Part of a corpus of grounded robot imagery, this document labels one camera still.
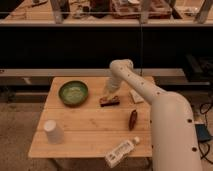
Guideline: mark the white plastic bottle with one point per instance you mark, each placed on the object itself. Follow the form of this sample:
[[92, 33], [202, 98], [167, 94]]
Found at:
[[121, 151]]

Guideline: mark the long wooden shelf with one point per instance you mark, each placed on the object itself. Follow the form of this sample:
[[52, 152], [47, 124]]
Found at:
[[109, 13]]

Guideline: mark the blue box with cables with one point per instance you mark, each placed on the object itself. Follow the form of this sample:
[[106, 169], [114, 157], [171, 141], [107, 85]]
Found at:
[[203, 134]]

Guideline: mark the white upside-down cup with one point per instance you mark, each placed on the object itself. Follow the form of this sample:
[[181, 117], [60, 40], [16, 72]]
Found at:
[[53, 132]]

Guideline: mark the wooden table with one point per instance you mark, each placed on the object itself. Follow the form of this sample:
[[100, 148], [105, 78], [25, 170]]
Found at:
[[90, 131]]

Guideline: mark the brown sausage toy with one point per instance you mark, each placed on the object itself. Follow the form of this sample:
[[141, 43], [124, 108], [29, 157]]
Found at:
[[132, 119]]

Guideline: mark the green ceramic bowl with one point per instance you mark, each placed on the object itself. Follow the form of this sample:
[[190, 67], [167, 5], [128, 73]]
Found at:
[[73, 93]]

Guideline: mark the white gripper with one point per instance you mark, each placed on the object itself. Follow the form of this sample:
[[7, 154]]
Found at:
[[113, 84]]

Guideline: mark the dark brown eraser block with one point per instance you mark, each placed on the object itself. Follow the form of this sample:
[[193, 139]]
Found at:
[[104, 101]]

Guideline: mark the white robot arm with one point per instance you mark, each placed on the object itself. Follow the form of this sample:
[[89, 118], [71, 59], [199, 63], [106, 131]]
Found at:
[[173, 134]]

